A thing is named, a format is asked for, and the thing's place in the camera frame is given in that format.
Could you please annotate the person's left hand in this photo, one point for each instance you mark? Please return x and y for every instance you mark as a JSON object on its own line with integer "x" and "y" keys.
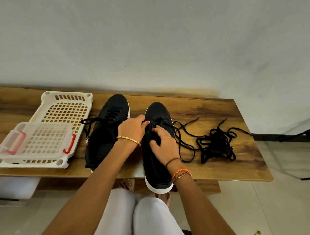
{"x": 131, "y": 128}

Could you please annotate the person's right hand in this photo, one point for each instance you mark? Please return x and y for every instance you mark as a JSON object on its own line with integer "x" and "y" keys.
{"x": 164, "y": 147}

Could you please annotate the black sneaker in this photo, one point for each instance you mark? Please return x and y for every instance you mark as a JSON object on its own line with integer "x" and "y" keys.
{"x": 155, "y": 169}
{"x": 104, "y": 140}

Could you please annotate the black shoelace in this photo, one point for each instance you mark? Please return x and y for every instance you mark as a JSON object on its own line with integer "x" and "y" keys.
{"x": 213, "y": 150}
{"x": 218, "y": 140}

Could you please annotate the person's right forearm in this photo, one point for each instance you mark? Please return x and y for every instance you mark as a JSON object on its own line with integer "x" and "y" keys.
{"x": 201, "y": 206}

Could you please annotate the person's left forearm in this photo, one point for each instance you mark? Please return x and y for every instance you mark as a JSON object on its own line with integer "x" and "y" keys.
{"x": 89, "y": 193}

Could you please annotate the person's black shirt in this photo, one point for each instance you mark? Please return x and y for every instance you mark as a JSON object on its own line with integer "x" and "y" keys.
{"x": 186, "y": 232}

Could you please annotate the white plastic lattice basket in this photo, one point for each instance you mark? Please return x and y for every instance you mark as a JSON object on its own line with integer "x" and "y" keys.
{"x": 68, "y": 109}

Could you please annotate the small yellow object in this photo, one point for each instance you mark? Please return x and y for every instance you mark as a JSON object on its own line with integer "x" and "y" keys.
{"x": 257, "y": 233}

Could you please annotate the white box under table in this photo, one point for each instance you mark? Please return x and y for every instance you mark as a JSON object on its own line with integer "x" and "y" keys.
{"x": 19, "y": 188}

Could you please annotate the black tripod stand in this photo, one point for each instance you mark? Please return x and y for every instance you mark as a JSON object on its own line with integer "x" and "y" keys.
{"x": 298, "y": 136}

